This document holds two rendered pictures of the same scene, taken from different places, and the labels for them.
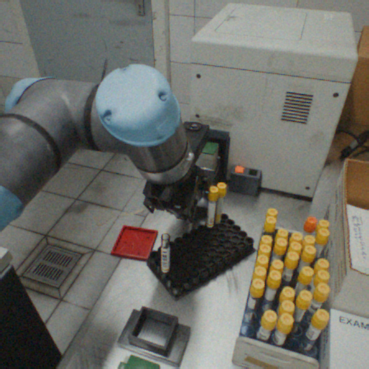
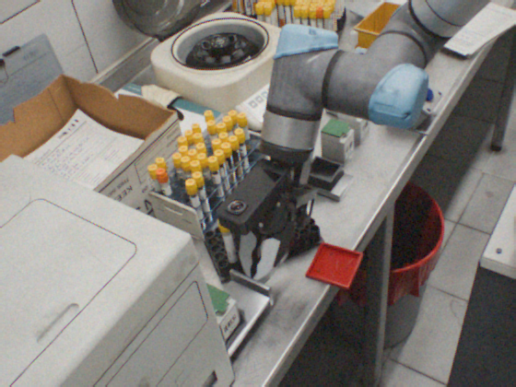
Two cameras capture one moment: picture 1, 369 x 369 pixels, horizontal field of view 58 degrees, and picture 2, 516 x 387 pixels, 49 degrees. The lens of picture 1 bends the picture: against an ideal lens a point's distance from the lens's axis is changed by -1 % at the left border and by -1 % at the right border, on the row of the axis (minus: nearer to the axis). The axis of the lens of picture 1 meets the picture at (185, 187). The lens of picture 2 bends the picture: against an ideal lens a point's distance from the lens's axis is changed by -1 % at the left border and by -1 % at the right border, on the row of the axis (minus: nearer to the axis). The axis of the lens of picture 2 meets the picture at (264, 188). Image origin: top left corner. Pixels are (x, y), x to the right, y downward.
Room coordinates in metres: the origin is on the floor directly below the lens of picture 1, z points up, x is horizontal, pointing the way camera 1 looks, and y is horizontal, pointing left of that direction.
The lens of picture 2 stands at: (0.93, 0.19, 1.58)
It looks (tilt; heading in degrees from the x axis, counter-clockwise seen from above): 44 degrees down; 200
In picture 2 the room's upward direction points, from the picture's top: 8 degrees counter-clockwise
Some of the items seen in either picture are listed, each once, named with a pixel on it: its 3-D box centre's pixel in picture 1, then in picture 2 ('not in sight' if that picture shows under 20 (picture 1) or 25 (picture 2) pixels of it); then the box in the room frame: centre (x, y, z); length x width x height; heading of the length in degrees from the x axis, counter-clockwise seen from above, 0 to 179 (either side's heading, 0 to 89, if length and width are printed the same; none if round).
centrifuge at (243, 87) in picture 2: not in sight; (229, 69); (-0.02, -0.19, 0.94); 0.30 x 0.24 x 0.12; 62
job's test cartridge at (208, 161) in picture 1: (204, 161); (216, 315); (0.56, -0.04, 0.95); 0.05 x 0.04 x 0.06; 71
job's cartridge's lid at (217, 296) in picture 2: (205, 147); (211, 300); (0.56, -0.04, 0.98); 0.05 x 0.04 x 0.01; 71
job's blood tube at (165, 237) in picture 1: (165, 258); not in sight; (0.33, 0.03, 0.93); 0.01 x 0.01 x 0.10; 35
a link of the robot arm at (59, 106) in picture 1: (57, 120); (381, 83); (0.33, 0.14, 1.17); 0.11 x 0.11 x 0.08; 74
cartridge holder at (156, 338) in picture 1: (154, 333); (322, 176); (0.23, 0.04, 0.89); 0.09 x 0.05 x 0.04; 71
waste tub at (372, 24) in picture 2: not in sight; (396, 41); (-0.17, 0.13, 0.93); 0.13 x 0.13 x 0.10; 67
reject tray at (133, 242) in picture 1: (135, 242); (334, 264); (0.40, 0.09, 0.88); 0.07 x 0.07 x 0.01; 79
